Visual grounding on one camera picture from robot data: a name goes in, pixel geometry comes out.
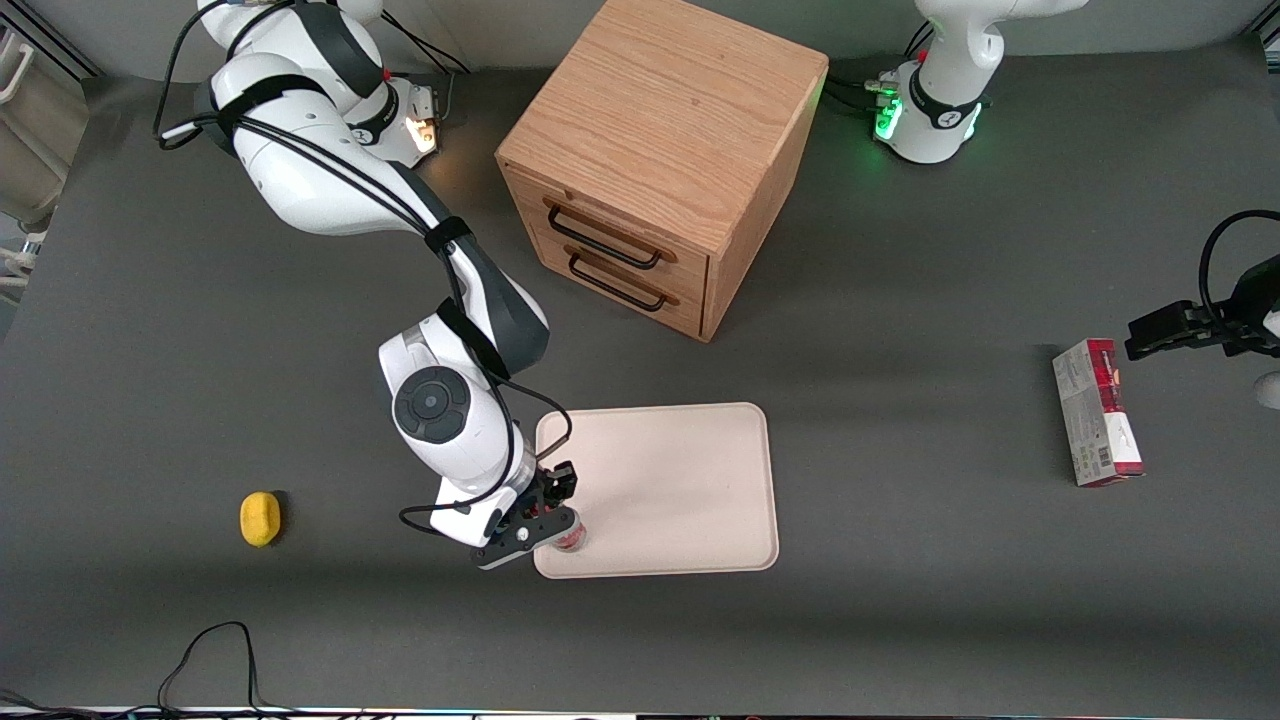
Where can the grey metal frame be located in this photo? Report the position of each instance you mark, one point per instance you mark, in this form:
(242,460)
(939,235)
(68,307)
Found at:
(35,130)

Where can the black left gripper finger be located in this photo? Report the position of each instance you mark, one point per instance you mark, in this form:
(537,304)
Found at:
(1160,330)

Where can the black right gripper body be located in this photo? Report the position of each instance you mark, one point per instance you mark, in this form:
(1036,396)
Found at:
(546,490)

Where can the cream plastic tray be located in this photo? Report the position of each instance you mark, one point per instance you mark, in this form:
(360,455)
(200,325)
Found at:
(670,490)

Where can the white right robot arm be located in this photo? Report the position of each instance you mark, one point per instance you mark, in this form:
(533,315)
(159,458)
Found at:
(300,180)

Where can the yellow lemon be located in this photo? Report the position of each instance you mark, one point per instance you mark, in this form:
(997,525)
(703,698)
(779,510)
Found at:
(260,519)

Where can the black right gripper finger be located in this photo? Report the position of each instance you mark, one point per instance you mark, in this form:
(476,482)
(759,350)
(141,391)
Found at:
(563,482)

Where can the red plaid cardboard box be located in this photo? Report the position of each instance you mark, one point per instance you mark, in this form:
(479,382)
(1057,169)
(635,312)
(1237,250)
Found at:
(1095,415)

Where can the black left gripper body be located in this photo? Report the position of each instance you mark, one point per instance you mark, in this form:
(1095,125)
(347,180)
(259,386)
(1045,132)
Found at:
(1243,326)

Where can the wooden two-drawer cabinet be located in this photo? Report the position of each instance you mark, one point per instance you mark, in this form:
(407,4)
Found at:
(660,110)

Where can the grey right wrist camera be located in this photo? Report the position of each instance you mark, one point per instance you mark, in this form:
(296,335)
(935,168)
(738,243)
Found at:
(520,540)

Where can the small coke bottle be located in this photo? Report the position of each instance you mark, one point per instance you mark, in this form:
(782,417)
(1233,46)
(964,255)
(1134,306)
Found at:
(572,540)

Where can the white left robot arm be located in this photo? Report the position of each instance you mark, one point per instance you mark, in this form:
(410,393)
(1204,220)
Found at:
(940,110)

